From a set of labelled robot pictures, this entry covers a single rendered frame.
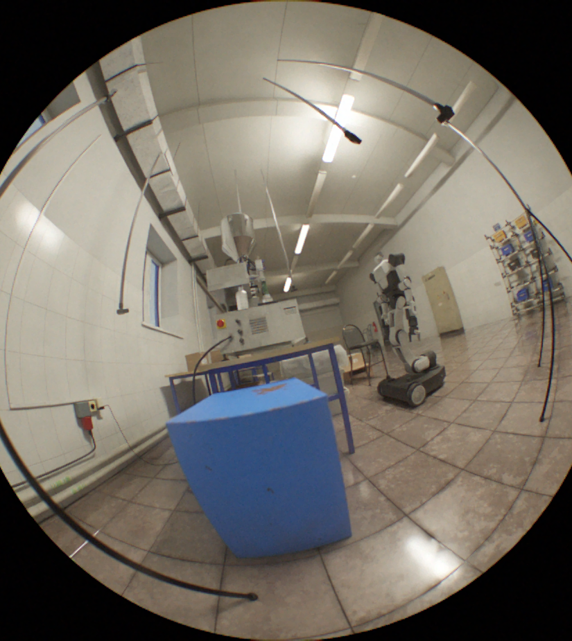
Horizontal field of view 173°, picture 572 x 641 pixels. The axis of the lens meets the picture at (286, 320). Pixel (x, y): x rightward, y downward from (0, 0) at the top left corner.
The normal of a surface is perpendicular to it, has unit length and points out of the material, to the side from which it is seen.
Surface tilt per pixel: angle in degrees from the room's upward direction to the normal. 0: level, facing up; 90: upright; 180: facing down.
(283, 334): 90
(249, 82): 180
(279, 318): 90
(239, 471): 90
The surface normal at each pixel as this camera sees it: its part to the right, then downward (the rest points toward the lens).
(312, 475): 0.11, -0.21
